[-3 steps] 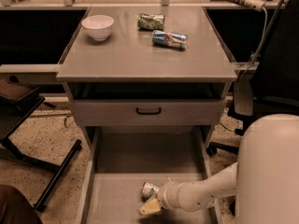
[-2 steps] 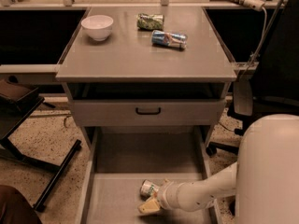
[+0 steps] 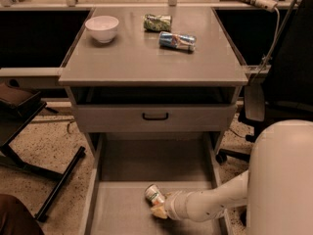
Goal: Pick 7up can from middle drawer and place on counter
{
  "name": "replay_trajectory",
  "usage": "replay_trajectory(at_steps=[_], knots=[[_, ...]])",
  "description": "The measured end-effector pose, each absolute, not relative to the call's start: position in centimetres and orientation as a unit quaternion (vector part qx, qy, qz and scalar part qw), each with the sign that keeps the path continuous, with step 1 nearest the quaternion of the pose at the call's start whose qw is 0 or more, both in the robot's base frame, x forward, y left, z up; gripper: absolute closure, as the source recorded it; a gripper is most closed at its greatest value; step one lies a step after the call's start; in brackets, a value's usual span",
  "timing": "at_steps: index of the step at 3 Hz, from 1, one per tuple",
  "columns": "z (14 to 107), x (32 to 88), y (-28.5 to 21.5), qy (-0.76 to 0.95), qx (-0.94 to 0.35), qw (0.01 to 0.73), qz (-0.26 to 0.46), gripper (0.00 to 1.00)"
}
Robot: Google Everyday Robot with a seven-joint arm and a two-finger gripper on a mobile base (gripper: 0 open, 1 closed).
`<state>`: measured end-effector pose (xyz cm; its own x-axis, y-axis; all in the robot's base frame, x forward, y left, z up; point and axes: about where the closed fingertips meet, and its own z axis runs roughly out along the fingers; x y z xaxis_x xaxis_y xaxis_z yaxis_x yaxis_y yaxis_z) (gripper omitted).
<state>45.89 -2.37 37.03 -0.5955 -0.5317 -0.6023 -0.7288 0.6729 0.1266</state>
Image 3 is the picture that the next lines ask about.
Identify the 7up soda can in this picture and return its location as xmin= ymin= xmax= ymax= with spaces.
xmin=145 ymin=184 xmax=165 ymax=206

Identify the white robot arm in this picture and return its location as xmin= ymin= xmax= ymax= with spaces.
xmin=152 ymin=119 xmax=313 ymax=235

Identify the open grey drawer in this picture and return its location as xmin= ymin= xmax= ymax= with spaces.
xmin=79 ymin=134 xmax=233 ymax=235

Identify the closed upper grey drawer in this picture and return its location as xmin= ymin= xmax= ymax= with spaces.
xmin=72 ymin=105 xmax=237 ymax=132

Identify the grey drawer cabinet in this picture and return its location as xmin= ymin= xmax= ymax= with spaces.
xmin=60 ymin=6 xmax=247 ymax=157

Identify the blue red soda can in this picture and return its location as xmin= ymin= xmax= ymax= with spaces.
xmin=158 ymin=31 xmax=197 ymax=52

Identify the green crumpled can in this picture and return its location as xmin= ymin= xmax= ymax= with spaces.
xmin=144 ymin=14 xmax=172 ymax=32

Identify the brown object bottom left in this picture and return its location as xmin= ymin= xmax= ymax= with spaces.
xmin=0 ymin=194 xmax=45 ymax=235

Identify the black office chair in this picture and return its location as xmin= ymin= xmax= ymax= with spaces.
xmin=215 ymin=0 xmax=313 ymax=165

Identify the black folding stand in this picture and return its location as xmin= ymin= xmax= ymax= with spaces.
xmin=0 ymin=79 xmax=87 ymax=223

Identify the white ceramic bowl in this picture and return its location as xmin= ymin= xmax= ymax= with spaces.
xmin=85 ymin=16 xmax=119 ymax=43

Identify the black drawer handle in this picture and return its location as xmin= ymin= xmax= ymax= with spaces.
xmin=142 ymin=113 xmax=169 ymax=121

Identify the white power cable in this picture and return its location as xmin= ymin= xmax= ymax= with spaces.
xmin=248 ymin=7 xmax=282 ymax=83

